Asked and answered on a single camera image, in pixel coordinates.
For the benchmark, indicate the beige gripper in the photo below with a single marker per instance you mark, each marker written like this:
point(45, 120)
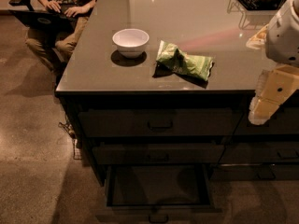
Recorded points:
point(284, 37)

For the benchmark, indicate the dark drawer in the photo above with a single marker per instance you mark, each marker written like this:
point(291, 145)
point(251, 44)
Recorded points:
point(158, 122)
point(284, 121)
point(157, 153)
point(264, 152)
point(264, 172)
point(156, 194)

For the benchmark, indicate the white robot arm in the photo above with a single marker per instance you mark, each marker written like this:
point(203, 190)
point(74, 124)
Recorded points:
point(280, 38)

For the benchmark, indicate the green crumpled chip bag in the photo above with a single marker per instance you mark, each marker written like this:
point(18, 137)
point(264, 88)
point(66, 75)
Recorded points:
point(182, 63)

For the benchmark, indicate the dark cabinet island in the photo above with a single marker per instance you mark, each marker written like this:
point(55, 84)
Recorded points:
point(98, 77)

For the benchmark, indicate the white ceramic bowl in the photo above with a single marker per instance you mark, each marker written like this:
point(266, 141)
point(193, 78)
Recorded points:
point(131, 43)

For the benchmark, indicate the seated person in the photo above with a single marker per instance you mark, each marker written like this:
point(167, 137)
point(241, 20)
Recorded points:
point(54, 47)

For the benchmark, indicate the black laptop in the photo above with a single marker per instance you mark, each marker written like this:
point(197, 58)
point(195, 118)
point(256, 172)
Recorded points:
point(45, 21)

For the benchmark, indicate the black office chair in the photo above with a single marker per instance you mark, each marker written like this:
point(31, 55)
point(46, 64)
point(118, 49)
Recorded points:
point(26, 3)

